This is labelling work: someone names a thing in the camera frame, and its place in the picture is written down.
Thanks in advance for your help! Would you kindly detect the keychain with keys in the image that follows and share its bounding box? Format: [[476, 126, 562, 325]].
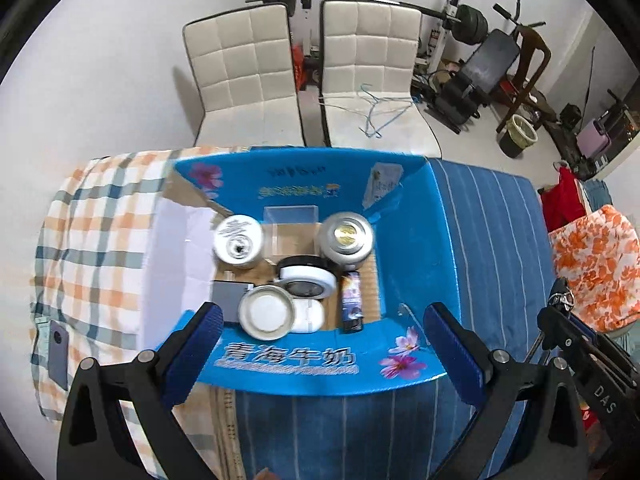
[[524, 276, 576, 361]]

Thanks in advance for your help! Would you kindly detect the grey 65W charger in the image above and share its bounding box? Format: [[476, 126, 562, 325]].
[[210, 280, 255, 324]]

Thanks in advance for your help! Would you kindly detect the tin lid white inside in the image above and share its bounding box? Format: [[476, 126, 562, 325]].
[[238, 285, 295, 341]]

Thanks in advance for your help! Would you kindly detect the white earbuds case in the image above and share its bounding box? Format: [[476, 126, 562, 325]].
[[291, 298, 324, 334]]

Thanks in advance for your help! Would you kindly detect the black white round tin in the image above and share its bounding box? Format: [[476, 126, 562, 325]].
[[274, 255, 337, 299]]

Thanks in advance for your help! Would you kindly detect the clear acrylic box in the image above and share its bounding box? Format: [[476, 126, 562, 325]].
[[262, 205, 320, 264]]

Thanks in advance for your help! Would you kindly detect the grey tin gold top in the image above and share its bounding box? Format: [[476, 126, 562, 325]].
[[317, 211, 374, 271]]

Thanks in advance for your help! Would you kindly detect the orange floral cushion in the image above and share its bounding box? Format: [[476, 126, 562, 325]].
[[549, 205, 639, 333]]

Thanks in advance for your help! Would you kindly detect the blue striped tablecloth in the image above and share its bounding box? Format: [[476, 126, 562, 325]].
[[219, 158, 559, 480]]

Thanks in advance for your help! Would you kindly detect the dark smartphone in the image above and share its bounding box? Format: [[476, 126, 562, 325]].
[[48, 321, 68, 390]]

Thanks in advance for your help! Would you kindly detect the plaid checkered cloth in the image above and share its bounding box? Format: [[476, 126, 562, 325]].
[[28, 145, 252, 480]]

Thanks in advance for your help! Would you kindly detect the red cloth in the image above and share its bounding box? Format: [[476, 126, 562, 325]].
[[538, 166, 586, 233]]

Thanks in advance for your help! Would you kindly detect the pink container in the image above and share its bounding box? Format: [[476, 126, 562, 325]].
[[576, 119, 611, 158]]

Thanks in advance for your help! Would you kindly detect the dark waste bin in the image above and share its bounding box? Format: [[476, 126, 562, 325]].
[[498, 114, 538, 158]]

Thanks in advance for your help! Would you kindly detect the blue cardboard milk box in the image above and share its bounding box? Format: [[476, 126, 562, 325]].
[[138, 148, 460, 396]]

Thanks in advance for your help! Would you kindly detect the brown wooden chair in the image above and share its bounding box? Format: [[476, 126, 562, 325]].
[[492, 0, 558, 132]]

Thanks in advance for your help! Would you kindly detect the black weight bench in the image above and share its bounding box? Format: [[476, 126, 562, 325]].
[[427, 29, 520, 134]]

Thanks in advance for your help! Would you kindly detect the barbell with weight rack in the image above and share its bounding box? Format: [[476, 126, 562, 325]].
[[244, 0, 490, 76]]

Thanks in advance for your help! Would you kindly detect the right white padded chair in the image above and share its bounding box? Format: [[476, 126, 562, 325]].
[[319, 0, 442, 158]]

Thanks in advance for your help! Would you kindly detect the white padded chair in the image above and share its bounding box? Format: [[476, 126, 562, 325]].
[[182, 3, 305, 148], [319, 0, 442, 158]]

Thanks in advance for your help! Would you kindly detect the left white padded chair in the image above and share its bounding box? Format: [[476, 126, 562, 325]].
[[182, 3, 305, 148]]

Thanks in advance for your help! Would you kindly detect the wire clothes hanger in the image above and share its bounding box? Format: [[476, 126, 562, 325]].
[[319, 84, 414, 139]]

